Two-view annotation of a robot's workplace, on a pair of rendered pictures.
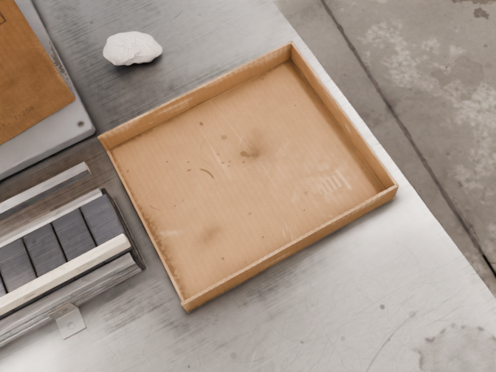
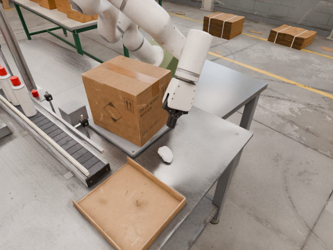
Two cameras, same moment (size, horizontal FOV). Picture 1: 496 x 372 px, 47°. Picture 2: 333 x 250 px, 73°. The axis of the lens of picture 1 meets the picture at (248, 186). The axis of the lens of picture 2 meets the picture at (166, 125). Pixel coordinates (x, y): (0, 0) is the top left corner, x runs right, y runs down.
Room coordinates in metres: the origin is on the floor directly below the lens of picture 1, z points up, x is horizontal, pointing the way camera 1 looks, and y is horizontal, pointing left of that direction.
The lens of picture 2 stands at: (0.23, -0.44, 1.57)
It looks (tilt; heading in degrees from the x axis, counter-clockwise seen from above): 40 degrees down; 60
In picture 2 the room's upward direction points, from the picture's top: straight up
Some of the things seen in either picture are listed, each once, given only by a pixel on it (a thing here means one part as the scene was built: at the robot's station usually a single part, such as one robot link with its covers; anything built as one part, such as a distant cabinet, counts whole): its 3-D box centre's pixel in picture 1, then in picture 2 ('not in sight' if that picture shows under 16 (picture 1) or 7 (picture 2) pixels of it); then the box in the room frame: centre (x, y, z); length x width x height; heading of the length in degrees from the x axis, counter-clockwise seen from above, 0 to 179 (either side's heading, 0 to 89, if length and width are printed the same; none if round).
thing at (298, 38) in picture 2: not in sight; (291, 36); (4.42, 2.10, 0.11); 0.65 x 0.54 x 0.22; 101
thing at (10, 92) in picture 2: not in sight; (9, 86); (0.05, 0.81, 0.98); 0.05 x 0.05 x 0.20
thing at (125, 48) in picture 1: (131, 49); (165, 154); (0.56, 0.13, 0.85); 0.08 x 0.07 x 0.04; 57
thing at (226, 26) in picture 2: not in sight; (223, 25); (3.64, 3.14, 0.16); 0.65 x 0.54 x 0.32; 109
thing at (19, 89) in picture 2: not in sight; (23, 96); (0.10, 0.68, 0.98); 0.05 x 0.05 x 0.20
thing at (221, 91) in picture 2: not in sight; (170, 85); (0.91, 0.68, 0.81); 0.90 x 0.90 x 0.04; 14
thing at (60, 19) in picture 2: not in sight; (68, 31); (0.74, 3.50, 0.39); 2.20 x 0.80 x 0.78; 104
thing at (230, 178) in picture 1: (243, 166); (129, 201); (0.34, 0.00, 0.85); 0.30 x 0.26 x 0.04; 110
